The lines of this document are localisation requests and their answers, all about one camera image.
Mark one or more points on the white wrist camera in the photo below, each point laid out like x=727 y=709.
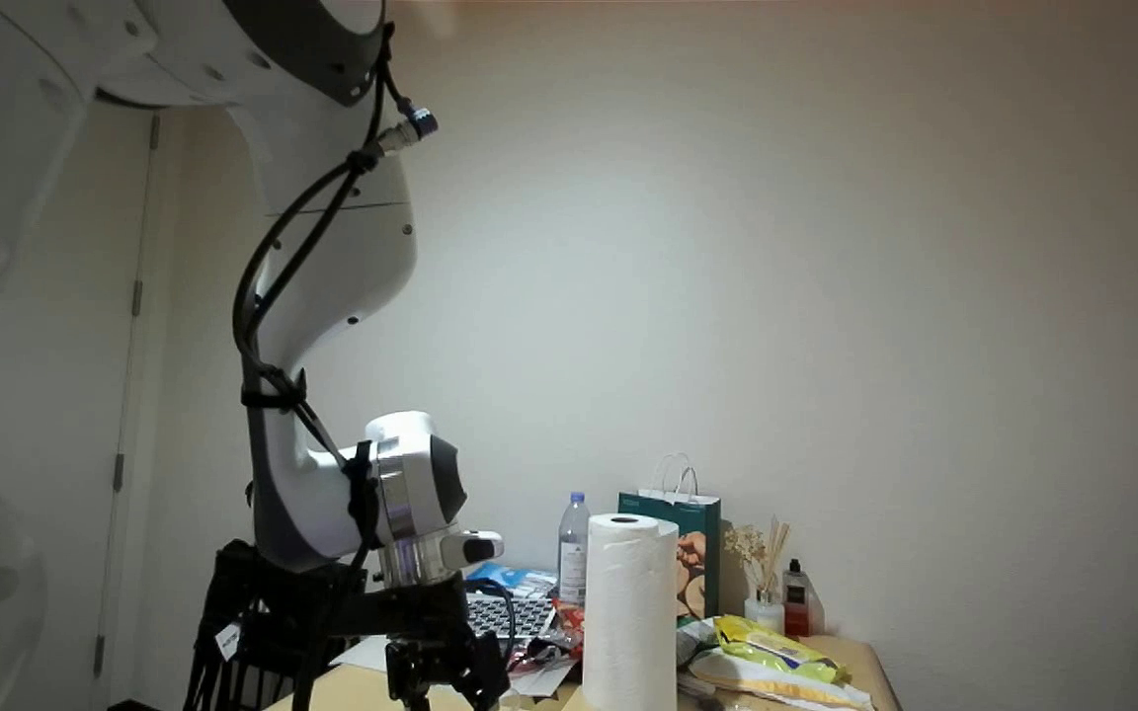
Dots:
x=479 y=544

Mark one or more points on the blue packet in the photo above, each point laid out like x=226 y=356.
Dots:
x=504 y=578

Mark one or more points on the white paper towel roll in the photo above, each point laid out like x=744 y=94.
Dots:
x=630 y=618

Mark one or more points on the white door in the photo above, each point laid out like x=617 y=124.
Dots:
x=79 y=395

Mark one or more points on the green paper gift bag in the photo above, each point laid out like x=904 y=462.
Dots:
x=700 y=526

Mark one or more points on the wooden reed sticks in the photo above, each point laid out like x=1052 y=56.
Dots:
x=761 y=555

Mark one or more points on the yellow green packet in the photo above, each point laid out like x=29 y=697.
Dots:
x=769 y=644

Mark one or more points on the red snack bag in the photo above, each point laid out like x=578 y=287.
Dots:
x=570 y=618

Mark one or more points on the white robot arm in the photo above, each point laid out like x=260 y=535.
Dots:
x=334 y=240

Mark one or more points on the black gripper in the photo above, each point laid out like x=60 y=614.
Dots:
x=433 y=618

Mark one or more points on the black white keyboard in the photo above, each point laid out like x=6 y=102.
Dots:
x=521 y=618

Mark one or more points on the clear plastic water bottle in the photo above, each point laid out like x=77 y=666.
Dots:
x=573 y=555

